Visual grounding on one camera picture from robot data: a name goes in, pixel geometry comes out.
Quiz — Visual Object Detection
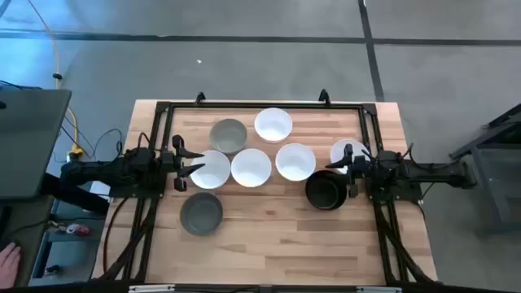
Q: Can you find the person's hand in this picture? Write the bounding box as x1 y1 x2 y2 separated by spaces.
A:
0 242 22 288

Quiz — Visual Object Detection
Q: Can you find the light grey bowl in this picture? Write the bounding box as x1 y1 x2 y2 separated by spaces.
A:
208 118 248 155

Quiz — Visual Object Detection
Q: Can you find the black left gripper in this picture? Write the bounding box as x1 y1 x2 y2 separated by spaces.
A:
162 134 206 193

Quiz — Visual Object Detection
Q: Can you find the grey metal cart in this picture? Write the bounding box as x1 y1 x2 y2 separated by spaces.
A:
449 103 521 237

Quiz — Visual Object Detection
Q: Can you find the black cable bundle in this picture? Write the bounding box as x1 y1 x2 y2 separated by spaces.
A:
374 202 433 284
101 197 160 282

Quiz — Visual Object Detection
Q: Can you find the dark desk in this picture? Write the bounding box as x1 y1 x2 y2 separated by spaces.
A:
0 195 56 288

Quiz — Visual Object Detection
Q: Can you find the grey shelf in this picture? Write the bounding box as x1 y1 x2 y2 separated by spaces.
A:
30 199 107 286

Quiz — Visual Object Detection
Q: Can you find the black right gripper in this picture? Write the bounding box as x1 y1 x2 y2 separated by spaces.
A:
325 142 370 199

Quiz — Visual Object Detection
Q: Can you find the black aluminium frame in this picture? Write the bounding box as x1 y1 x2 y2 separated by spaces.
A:
90 98 440 286

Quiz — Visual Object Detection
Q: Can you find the silver bracket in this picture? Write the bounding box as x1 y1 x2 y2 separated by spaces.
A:
128 284 176 293
356 286 403 293

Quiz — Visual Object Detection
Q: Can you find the black bowl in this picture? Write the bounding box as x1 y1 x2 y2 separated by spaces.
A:
304 169 349 212

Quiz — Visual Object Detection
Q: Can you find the grey laptop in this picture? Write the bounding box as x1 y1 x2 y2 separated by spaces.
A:
0 89 72 200

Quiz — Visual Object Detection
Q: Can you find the black desk beam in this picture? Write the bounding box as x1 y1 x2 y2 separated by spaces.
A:
40 173 111 216

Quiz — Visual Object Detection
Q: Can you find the dark grey bowl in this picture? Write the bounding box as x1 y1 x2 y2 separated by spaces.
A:
179 191 224 237

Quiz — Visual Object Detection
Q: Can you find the white paper sheet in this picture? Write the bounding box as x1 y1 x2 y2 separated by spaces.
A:
89 181 112 201

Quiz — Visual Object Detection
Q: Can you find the red white object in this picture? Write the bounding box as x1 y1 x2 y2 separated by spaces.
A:
64 222 91 238

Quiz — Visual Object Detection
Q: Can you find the white bowl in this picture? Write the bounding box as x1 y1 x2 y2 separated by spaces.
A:
189 150 232 190
330 138 370 175
254 107 294 144
274 142 317 182
230 147 273 189

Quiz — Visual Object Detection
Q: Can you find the yellow extension cable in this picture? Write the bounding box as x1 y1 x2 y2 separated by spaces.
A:
26 0 85 162

